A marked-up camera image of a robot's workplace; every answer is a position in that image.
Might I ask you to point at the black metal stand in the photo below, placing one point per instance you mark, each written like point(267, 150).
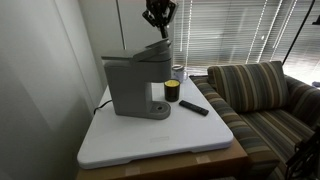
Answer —
point(305, 156)

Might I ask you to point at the striped sofa cushion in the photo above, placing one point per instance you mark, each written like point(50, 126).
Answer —
point(248, 86)

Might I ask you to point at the thin gray wall rod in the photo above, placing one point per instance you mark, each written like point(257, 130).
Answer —
point(120, 23)

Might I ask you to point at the black thin tripod pole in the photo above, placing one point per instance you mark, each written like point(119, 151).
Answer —
point(298, 31)

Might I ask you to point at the striped fabric sofa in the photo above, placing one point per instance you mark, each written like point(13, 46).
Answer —
point(266, 133)

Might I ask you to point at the white window blinds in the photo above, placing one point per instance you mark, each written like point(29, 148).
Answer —
point(233, 33)

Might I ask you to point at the black remote control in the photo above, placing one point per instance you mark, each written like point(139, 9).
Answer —
point(194, 108)

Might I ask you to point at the gray coffeemaker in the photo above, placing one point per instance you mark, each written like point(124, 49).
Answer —
point(133, 83)

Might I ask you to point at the white plastic board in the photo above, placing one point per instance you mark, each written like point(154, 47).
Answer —
point(150, 136)

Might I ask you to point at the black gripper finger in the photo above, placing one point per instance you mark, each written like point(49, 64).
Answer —
point(152, 18)
point(171, 13)

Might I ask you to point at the dark candle jar yellow wax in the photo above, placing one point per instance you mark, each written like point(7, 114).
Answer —
point(172, 91)

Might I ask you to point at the white lidded mug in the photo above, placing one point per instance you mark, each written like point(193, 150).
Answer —
point(180, 74)

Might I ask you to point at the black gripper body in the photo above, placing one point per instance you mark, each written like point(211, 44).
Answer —
point(160, 6)

